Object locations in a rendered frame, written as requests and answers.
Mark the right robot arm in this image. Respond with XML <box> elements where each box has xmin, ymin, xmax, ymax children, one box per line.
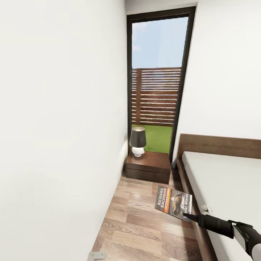
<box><xmin>183</xmin><ymin>204</ymin><xmax>261</xmax><ymax>261</ymax></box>

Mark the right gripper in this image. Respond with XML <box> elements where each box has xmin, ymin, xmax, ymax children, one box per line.
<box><xmin>183</xmin><ymin>213</ymin><xmax>221</xmax><ymax>235</ymax></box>

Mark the hardback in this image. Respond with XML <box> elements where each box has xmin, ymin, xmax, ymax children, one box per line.
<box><xmin>155</xmin><ymin>185</ymin><xmax>192</xmax><ymax>223</ymax></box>

